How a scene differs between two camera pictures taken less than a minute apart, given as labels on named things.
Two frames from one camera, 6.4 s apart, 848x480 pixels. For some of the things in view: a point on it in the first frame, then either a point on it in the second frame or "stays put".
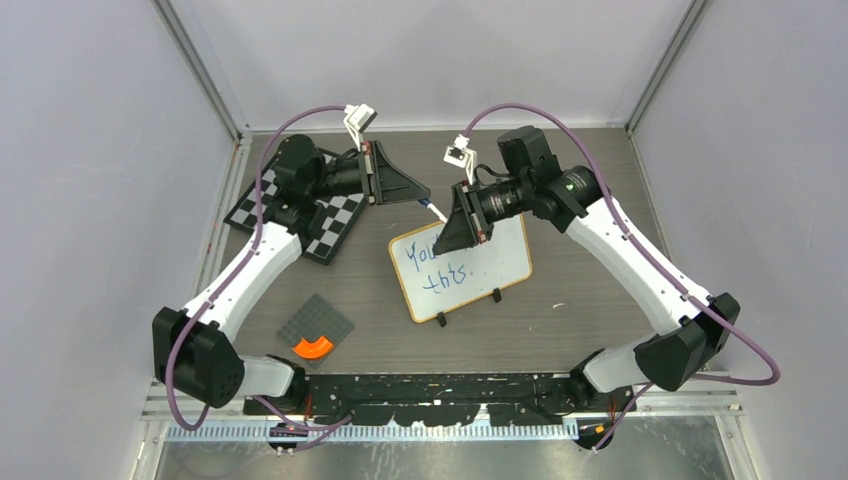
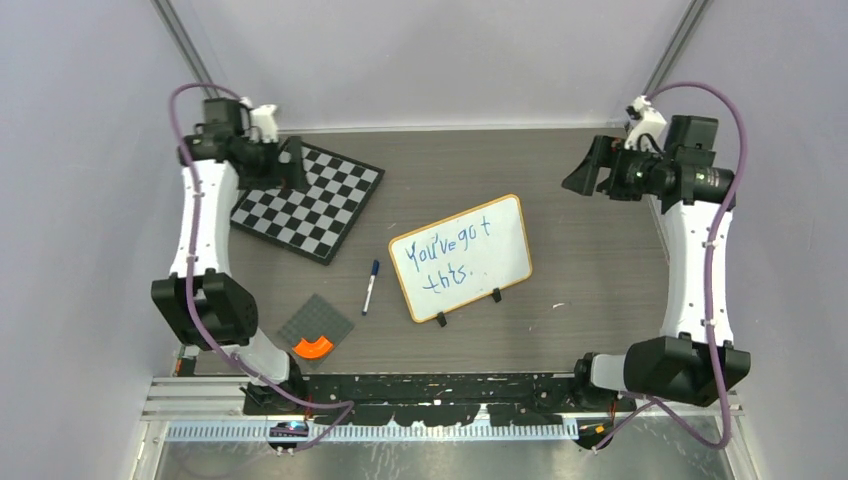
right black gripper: [466, 222] to [605, 151]
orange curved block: [315, 350] stays put
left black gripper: [384, 183] to [286, 175]
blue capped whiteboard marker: [426, 202] to [374, 273]
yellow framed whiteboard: [435, 284] stays put
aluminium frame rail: [161, 402] stays put
